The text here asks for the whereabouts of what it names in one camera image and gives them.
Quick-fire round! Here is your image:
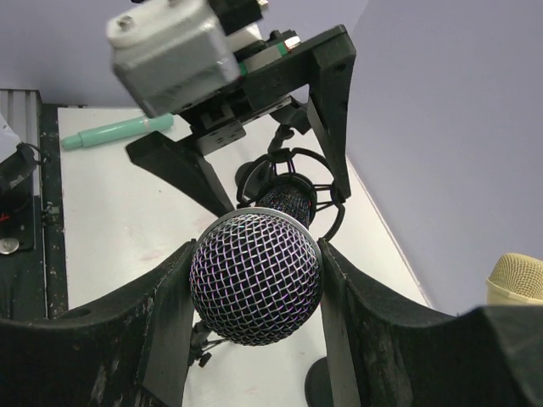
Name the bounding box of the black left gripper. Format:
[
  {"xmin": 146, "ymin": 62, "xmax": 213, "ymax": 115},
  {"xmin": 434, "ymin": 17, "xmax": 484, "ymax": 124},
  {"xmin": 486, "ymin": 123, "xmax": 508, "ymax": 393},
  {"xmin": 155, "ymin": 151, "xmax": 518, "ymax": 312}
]
[{"xmin": 126, "ymin": 25, "xmax": 353, "ymax": 217}]

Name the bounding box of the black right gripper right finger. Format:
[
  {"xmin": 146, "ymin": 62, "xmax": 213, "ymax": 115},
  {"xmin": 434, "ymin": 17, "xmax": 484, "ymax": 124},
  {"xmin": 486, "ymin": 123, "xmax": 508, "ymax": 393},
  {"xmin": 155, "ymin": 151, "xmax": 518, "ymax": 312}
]
[{"xmin": 319, "ymin": 241, "xmax": 542, "ymax": 406}]

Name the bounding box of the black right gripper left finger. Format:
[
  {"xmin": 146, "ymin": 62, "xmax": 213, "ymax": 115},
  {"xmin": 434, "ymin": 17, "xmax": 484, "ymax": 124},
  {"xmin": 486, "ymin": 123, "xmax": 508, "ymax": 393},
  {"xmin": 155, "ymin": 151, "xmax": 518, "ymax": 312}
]
[{"xmin": 1, "ymin": 241, "xmax": 195, "ymax": 406}]

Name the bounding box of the black tripod mic stand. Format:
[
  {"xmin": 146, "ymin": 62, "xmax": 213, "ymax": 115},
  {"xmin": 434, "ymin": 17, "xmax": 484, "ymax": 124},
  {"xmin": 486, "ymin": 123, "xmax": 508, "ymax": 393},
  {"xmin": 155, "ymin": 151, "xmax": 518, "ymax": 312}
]
[{"xmin": 188, "ymin": 126, "xmax": 345, "ymax": 366}]

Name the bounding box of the black round-base clip stand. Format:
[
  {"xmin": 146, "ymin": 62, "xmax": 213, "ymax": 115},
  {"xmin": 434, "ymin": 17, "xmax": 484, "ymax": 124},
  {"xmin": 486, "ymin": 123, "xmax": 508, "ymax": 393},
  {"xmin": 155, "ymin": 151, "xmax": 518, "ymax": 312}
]
[{"xmin": 305, "ymin": 357, "xmax": 333, "ymax": 407}]

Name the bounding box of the mint green microphone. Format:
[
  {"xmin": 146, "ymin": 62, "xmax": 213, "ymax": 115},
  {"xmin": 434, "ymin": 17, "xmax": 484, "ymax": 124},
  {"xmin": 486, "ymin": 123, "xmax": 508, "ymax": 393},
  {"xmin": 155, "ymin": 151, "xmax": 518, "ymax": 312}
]
[{"xmin": 60, "ymin": 114, "xmax": 174, "ymax": 150}]

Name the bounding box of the black microphone with silver grille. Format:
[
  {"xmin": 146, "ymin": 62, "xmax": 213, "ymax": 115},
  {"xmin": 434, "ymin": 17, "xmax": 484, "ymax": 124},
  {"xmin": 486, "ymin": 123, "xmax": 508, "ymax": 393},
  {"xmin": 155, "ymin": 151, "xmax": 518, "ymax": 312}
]
[{"xmin": 189, "ymin": 181, "xmax": 323, "ymax": 346}]

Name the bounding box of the cream yellow microphone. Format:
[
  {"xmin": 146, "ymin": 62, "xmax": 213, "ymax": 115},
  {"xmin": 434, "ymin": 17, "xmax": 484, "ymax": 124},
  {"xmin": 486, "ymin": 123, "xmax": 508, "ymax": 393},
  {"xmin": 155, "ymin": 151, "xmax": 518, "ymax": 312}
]
[{"xmin": 486, "ymin": 253, "xmax": 542, "ymax": 306}]

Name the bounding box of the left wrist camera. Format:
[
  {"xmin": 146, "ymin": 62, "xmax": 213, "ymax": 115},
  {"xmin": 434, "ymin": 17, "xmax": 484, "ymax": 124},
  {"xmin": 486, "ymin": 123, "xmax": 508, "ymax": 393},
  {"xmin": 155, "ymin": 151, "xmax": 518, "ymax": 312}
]
[{"xmin": 105, "ymin": 0, "xmax": 268, "ymax": 118}]

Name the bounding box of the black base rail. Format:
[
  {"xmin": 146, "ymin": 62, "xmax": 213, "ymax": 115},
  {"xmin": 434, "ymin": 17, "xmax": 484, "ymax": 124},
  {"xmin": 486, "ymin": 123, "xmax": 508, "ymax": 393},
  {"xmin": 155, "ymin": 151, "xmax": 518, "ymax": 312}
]
[{"xmin": 1, "ymin": 102, "xmax": 68, "ymax": 321}]

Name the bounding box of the aluminium frame rail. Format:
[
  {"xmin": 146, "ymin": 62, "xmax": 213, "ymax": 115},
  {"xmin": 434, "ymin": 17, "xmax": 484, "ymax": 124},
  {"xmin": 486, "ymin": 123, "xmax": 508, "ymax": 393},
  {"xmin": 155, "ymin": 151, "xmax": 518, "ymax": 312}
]
[{"xmin": 1, "ymin": 89, "xmax": 41, "ymax": 196}]

